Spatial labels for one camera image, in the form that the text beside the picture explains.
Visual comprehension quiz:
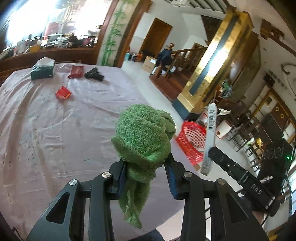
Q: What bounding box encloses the wooden sideboard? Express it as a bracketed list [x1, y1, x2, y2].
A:
[0, 46, 98, 79]

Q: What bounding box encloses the cardboard sheet under basket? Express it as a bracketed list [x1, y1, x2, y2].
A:
[194, 164, 201, 172]

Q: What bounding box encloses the green tissue box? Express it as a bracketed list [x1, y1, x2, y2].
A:
[30, 57, 55, 80]

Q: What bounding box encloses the small red wrapper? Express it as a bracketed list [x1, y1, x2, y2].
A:
[55, 86, 72, 99]

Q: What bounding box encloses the green towel cloth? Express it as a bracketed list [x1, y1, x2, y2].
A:
[111, 104, 176, 228]

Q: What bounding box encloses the dark jacket on post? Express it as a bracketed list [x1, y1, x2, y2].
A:
[155, 43, 175, 67]

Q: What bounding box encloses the cardboard box on floor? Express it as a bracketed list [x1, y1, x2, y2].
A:
[142, 56, 157, 74]

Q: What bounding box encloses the dark red pouch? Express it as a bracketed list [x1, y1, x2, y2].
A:
[67, 65, 84, 78]

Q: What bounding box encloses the white bucket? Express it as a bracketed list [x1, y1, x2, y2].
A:
[196, 108, 208, 128]

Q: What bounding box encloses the white cylinder bin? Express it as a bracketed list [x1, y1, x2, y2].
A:
[216, 120, 232, 139]

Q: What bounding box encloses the long white medicine box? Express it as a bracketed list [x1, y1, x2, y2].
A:
[201, 103, 217, 176]

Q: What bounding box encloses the black handheld gun tool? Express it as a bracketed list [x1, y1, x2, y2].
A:
[84, 67, 104, 82]

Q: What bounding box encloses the red plastic basket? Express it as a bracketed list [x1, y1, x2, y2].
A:
[176, 121, 206, 166]

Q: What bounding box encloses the pink floral tablecloth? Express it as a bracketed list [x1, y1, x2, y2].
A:
[1, 63, 147, 238]

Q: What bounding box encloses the gold pillar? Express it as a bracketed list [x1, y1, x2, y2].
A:
[173, 6, 253, 120]

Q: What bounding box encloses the wooden door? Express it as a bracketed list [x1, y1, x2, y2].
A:
[139, 18, 173, 60]

